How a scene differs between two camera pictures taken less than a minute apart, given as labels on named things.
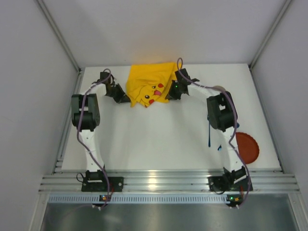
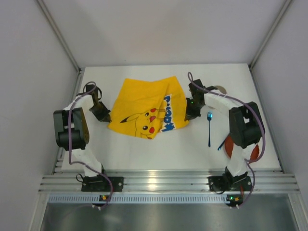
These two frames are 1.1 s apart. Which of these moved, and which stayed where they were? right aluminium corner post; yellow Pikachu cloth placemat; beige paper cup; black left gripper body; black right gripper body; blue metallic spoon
Moved: yellow Pikachu cloth placemat; black left gripper body; black right gripper body
Stayed: right aluminium corner post; blue metallic spoon; beige paper cup
